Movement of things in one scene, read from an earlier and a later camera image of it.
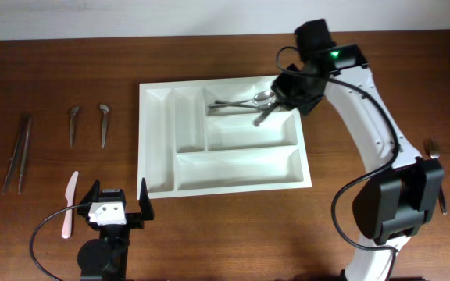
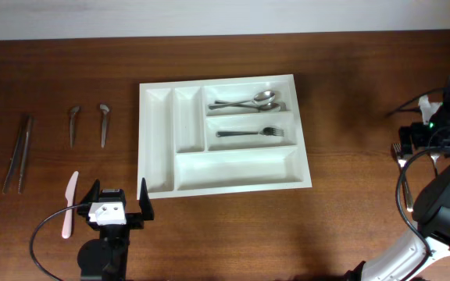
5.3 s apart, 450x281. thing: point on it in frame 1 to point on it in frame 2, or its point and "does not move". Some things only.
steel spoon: (262, 96) does not move
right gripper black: (280, 83) to (419, 140)
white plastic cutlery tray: (186, 148) does not move
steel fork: (258, 121) to (269, 131)
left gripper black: (137, 218) does not move
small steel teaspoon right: (104, 108) does not move
